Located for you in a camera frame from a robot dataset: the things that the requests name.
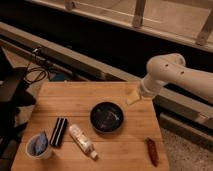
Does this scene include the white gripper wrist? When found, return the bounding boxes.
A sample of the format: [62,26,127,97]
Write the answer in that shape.
[126,78,160,105]

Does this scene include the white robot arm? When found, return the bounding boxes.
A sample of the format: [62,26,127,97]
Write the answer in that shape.
[126,53,213,105]

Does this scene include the dark ceramic bowl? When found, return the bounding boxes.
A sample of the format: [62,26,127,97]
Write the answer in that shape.
[90,101,124,133]

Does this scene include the wooden cutting board table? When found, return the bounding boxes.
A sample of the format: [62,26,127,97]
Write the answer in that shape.
[11,82,169,171]

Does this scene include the white tube bottle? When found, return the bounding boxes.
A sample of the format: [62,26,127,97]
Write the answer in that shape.
[69,124,98,160]

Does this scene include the black striped box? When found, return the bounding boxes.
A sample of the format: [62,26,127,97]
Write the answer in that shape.
[49,118,68,147]

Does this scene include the white cup with blue cloth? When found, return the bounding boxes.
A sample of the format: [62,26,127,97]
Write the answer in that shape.
[25,131,52,160]

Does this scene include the dark equipment at left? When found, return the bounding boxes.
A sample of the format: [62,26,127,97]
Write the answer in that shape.
[0,48,36,157]

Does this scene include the black cables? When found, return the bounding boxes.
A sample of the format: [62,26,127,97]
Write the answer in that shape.
[23,46,56,84]

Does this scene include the metal rail beam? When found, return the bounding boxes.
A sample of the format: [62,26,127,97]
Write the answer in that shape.
[0,22,213,131]

